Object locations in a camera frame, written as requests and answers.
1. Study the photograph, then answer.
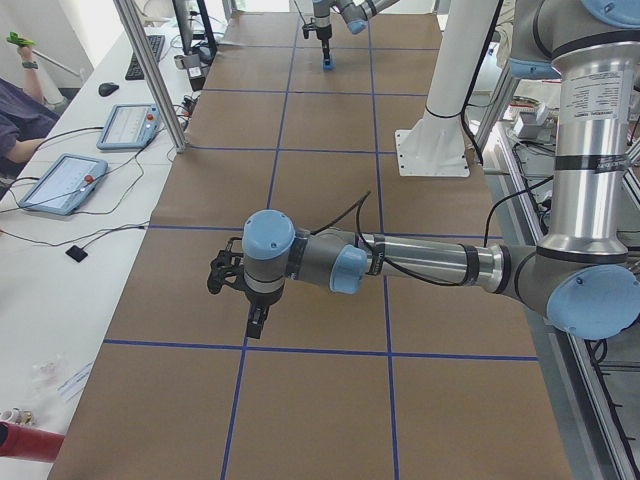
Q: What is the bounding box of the aluminium frame post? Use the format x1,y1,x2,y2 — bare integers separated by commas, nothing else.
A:
113,0,186,154

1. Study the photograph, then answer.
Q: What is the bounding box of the black keyboard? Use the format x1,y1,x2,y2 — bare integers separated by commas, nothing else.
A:
124,34,166,82

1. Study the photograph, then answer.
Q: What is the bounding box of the seated person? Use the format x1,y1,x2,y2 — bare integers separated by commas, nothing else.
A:
1,33,59,182

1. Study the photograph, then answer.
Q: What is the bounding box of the black camera cable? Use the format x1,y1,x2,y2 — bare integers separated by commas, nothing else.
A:
309,187,556,287

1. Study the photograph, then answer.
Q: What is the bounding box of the blue teach pendant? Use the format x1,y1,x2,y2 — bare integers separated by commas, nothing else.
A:
18,154,108,216
96,104,161,151

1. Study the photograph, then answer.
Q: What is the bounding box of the black computer mouse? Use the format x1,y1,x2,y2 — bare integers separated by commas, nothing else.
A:
98,82,120,97

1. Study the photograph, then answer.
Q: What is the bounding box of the red fire extinguisher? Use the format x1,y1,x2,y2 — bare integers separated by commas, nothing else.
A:
1,422,65,463

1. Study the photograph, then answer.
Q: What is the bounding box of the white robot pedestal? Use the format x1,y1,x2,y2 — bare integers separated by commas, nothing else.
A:
395,0,502,178

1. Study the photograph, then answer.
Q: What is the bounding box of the far blue teach pendant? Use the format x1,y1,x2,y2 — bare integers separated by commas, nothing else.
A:
96,104,161,151

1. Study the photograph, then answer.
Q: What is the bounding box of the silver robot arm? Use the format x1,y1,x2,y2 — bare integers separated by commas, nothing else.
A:
235,1,639,340
302,0,397,70

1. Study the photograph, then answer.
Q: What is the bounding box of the small black square pad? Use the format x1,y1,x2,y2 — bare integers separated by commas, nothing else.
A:
65,245,88,263

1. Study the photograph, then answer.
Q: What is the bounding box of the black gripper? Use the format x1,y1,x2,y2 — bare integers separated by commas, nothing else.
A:
315,21,332,65
245,286,283,338

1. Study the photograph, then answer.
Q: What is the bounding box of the near blue teach pendant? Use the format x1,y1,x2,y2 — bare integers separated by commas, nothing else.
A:
18,154,108,216

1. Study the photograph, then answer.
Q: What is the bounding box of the black computer monitor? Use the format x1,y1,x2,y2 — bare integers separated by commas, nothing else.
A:
172,0,218,65

